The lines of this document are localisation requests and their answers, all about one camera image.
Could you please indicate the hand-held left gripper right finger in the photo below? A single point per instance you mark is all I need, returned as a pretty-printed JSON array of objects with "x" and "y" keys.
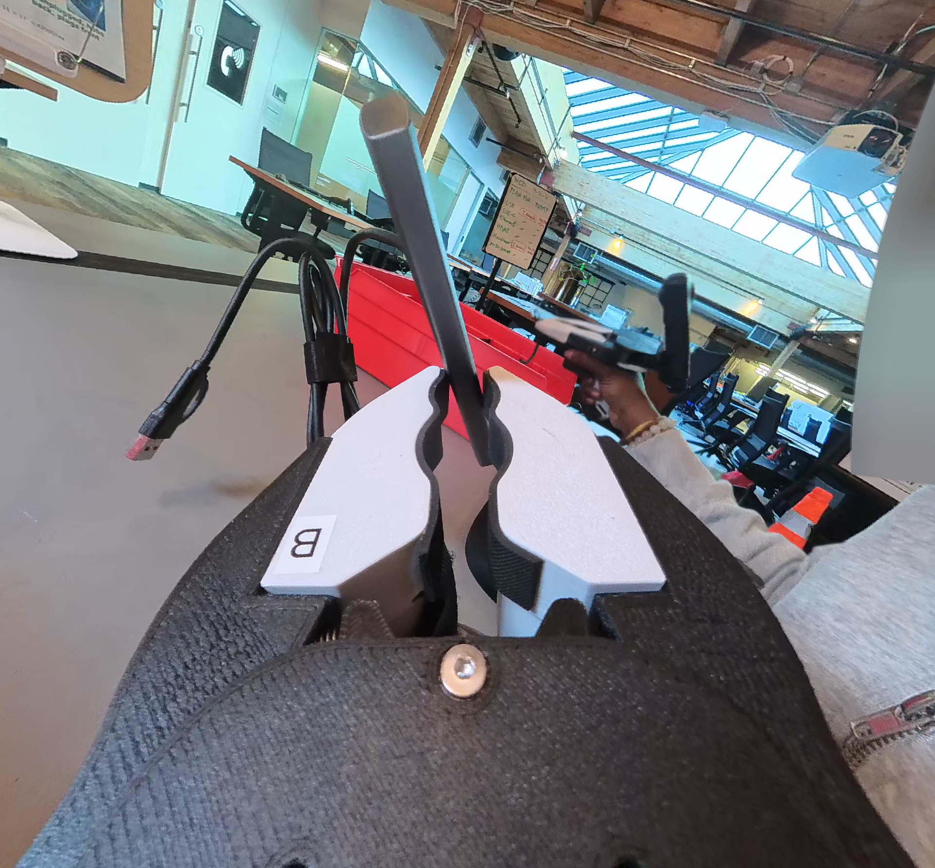
[{"x": 577, "y": 510}]

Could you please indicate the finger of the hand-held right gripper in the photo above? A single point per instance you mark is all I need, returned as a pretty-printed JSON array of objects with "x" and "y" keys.
[
  {"x": 577, "y": 334},
  {"x": 559, "y": 318}
]

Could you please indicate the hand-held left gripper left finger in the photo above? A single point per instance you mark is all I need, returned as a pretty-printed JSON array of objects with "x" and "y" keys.
[{"x": 358, "y": 503}]

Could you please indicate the dark grey usb hub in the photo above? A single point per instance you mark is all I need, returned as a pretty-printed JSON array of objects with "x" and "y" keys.
[{"x": 424, "y": 239}]

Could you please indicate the red plastic bin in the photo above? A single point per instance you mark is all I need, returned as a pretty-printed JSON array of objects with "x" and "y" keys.
[{"x": 394, "y": 327}]

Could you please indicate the person's right forearm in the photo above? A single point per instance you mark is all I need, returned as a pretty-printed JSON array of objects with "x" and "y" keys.
[{"x": 716, "y": 510}]

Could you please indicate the person's right hand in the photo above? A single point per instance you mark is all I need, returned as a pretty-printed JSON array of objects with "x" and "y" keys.
[{"x": 621, "y": 393}]

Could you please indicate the dark office desk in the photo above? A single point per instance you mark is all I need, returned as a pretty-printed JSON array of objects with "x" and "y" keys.
[{"x": 511, "y": 302}]

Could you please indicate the black office chair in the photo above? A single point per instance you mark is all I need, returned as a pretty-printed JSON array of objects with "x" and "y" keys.
[
  {"x": 378, "y": 204},
  {"x": 719, "y": 400},
  {"x": 281, "y": 159},
  {"x": 763, "y": 429}
]

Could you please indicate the whiteboard with writing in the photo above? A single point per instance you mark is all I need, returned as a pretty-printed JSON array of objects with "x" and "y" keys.
[{"x": 518, "y": 221}]

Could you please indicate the orange traffic cone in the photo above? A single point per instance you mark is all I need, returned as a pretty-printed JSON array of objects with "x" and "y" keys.
[{"x": 803, "y": 514}]

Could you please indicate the white ceiling-mounted device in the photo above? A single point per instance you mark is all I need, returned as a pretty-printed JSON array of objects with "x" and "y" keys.
[{"x": 847, "y": 159}]

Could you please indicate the long wooden office desk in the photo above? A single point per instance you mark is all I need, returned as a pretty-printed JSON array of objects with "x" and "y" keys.
[{"x": 292, "y": 192}]

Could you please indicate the black phone sign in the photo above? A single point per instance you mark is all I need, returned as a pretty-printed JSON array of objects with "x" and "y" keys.
[{"x": 234, "y": 53}]

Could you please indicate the white display stand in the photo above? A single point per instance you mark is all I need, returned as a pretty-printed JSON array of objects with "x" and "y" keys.
[{"x": 33, "y": 236}]

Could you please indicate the instruction poster on stand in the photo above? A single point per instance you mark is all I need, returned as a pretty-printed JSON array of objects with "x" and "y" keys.
[{"x": 139, "y": 20}]

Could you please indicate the wooden support post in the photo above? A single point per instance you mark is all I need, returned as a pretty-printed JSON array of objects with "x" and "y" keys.
[{"x": 449, "y": 86}]

